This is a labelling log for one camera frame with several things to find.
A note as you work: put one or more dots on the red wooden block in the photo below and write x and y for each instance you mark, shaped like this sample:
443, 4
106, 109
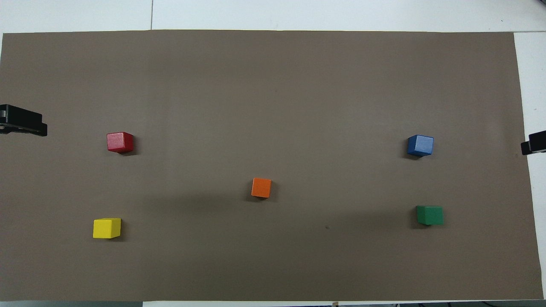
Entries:
120, 142

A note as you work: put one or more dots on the blue wooden block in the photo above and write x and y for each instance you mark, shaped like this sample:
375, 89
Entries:
420, 145

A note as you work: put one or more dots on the green wooden block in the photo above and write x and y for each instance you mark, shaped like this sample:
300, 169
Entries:
430, 215

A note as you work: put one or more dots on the yellow wooden block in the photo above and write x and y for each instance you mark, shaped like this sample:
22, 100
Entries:
106, 228

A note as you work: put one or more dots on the orange wooden block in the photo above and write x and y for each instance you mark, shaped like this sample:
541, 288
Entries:
261, 187

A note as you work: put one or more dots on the brown table mat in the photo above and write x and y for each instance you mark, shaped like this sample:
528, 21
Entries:
273, 106

